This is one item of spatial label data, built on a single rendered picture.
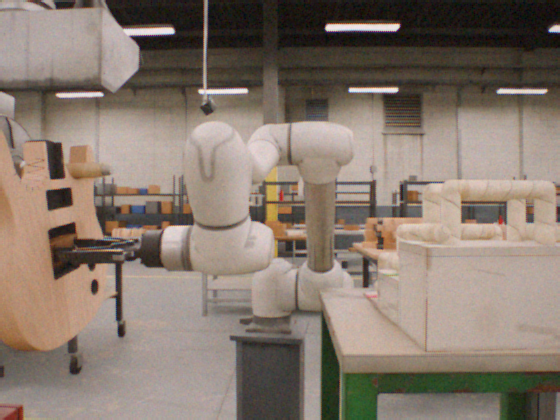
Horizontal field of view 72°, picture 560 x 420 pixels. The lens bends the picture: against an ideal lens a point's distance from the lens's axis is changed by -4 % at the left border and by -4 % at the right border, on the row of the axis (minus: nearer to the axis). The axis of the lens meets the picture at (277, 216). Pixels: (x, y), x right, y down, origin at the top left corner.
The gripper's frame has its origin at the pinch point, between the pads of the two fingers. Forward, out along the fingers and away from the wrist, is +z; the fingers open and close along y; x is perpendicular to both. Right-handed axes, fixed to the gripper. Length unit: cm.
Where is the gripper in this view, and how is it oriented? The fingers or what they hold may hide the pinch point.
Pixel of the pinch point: (67, 249)
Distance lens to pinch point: 89.1
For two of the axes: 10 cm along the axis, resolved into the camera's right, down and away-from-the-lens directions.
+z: -10.0, 0.2, 0.4
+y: 0.3, -1.5, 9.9
